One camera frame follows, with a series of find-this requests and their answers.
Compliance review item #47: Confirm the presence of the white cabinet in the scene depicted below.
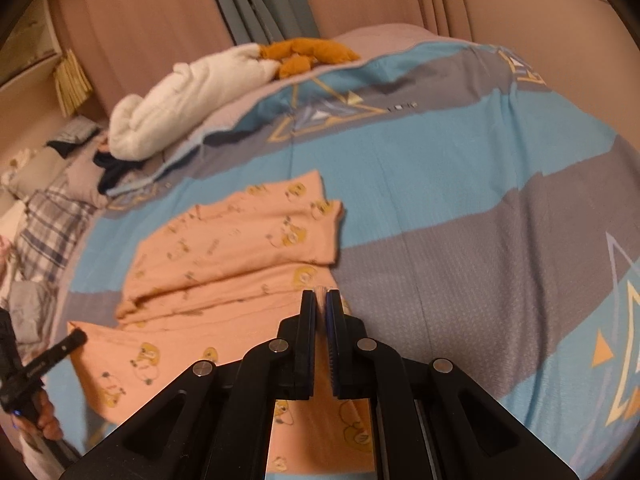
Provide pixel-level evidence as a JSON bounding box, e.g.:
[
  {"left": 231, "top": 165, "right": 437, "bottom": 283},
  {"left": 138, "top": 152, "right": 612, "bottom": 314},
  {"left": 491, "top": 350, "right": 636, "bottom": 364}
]
[{"left": 0, "top": 0, "right": 68, "bottom": 92}]

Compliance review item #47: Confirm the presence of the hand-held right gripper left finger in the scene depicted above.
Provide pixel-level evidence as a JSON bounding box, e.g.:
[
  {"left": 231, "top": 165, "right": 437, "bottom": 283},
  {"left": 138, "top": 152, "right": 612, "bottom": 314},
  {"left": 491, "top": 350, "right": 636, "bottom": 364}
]
[{"left": 60, "top": 290, "right": 319, "bottom": 480}]

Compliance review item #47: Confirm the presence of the blue and grey bedspread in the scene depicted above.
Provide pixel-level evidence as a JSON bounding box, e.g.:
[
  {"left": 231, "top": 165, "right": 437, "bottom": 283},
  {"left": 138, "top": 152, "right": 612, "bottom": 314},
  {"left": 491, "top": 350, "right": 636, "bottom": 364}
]
[{"left": 60, "top": 24, "right": 640, "bottom": 480}]

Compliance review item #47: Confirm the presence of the blue-grey curtain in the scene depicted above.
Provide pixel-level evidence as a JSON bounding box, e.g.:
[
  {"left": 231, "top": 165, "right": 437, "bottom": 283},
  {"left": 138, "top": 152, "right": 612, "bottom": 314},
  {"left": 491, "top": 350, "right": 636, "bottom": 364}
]
[{"left": 200, "top": 0, "right": 313, "bottom": 47}]

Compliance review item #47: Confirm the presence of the light grey cloth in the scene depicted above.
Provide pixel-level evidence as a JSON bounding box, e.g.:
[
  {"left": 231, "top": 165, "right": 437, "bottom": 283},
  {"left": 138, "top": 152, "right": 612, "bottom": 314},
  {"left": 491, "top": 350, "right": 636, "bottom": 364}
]
[{"left": 9, "top": 280, "right": 57, "bottom": 345}]

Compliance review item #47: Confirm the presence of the pink cartoon print garment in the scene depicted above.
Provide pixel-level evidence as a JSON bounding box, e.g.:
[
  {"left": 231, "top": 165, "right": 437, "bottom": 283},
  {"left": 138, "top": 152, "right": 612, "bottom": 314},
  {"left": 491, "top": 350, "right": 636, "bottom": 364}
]
[{"left": 66, "top": 170, "right": 377, "bottom": 476}]

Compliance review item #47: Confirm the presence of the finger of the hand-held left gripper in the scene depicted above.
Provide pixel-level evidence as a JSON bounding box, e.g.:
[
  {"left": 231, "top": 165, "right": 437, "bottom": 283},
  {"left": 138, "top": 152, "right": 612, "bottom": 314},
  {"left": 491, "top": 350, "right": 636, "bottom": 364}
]
[{"left": 29, "top": 328, "right": 87, "bottom": 377}]

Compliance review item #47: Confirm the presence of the dark navy clothing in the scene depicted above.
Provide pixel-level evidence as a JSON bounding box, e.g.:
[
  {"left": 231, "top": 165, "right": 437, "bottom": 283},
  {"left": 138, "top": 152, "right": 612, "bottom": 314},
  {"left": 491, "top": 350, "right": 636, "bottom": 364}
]
[{"left": 92, "top": 150, "right": 143, "bottom": 197}]

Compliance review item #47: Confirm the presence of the orange plush toy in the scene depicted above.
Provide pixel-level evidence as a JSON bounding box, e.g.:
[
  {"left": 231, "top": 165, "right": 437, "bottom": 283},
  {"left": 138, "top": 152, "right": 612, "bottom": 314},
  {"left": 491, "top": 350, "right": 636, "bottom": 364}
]
[{"left": 257, "top": 37, "right": 362, "bottom": 81}]

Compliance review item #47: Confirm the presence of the blue striped cloth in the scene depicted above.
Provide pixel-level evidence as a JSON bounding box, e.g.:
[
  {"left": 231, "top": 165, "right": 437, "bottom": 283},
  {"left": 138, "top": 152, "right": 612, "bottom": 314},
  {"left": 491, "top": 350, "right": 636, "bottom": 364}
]
[{"left": 47, "top": 116, "right": 101, "bottom": 150}]

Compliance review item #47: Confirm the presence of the yellow fringed cloth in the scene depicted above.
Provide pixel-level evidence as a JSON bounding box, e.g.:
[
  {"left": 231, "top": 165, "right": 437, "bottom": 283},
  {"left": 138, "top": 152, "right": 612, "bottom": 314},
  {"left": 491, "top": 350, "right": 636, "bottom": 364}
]
[{"left": 52, "top": 50, "right": 95, "bottom": 117}]

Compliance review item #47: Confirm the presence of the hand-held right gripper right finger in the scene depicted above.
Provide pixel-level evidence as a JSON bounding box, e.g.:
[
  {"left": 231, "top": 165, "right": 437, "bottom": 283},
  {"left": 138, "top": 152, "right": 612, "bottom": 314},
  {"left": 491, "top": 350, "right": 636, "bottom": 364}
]
[{"left": 325, "top": 289, "right": 582, "bottom": 480}]

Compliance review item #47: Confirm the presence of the white fluffy blanket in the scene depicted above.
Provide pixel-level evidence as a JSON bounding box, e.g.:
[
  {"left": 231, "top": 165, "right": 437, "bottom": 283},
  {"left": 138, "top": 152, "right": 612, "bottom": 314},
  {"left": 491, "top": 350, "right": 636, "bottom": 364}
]
[{"left": 107, "top": 42, "right": 282, "bottom": 162}]

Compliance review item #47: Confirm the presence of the plaid pillow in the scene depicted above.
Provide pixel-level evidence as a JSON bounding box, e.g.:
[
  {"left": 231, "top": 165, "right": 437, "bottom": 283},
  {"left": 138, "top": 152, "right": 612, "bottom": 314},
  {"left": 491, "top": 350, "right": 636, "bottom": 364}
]
[{"left": 19, "top": 180, "right": 98, "bottom": 291}]

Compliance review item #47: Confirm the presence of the grey pillow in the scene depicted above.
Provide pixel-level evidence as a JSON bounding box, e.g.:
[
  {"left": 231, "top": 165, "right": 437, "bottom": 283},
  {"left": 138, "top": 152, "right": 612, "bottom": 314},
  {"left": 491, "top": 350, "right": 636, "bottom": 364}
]
[{"left": 62, "top": 152, "right": 113, "bottom": 210}]

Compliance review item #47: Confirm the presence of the beige printed pillow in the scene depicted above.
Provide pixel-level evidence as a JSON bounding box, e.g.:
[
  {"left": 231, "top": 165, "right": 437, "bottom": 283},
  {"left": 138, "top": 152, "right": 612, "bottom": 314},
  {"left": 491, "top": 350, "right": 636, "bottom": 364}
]
[{"left": 0, "top": 146, "right": 68, "bottom": 200}]

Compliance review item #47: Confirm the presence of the person's left hand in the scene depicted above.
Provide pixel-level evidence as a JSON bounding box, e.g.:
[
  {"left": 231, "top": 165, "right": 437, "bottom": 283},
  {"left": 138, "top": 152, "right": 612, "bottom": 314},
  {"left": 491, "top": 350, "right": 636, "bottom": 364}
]
[{"left": 34, "top": 387, "right": 64, "bottom": 442}]

